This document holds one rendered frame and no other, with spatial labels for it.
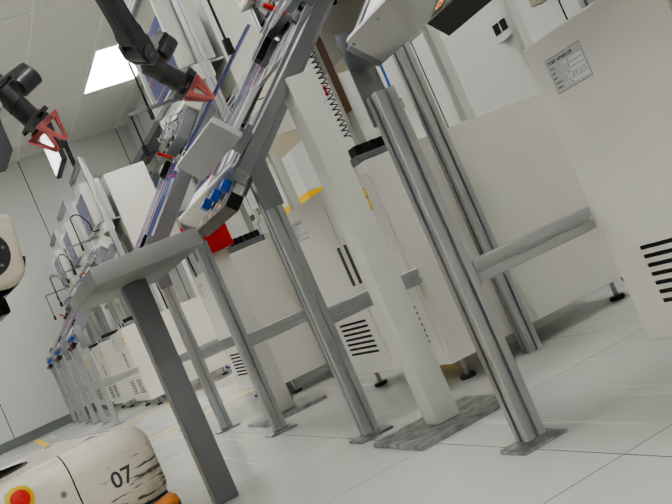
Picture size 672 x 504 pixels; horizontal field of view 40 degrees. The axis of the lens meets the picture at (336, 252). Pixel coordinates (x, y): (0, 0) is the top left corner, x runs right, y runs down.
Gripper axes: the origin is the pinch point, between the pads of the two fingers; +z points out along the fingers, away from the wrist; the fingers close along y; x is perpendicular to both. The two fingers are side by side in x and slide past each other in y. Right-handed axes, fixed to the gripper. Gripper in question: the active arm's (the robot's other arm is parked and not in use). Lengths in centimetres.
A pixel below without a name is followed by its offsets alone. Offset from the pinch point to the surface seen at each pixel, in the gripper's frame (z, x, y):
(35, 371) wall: 2, 48, 849
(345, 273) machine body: 57, 26, 8
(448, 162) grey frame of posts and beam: 59, 0, -36
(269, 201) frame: 21, 31, -37
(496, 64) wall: 122, -136, 129
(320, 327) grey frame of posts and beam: 44, 53, -36
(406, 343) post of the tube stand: 55, 54, -63
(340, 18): 26, -47, 10
